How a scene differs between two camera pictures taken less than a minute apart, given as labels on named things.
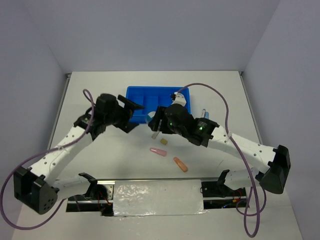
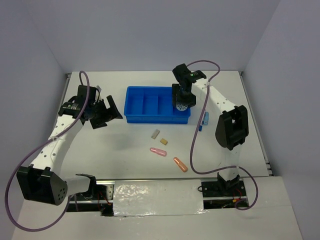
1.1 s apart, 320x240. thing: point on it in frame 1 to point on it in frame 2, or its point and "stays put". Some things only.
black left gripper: x=125 y=125 to x=100 y=123
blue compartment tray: x=151 y=97 stays put
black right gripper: x=160 y=114 to x=191 y=101
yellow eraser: x=164 y=141 stays put
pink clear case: x=158 y=151 stays put
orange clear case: x=182 y=166 stays put
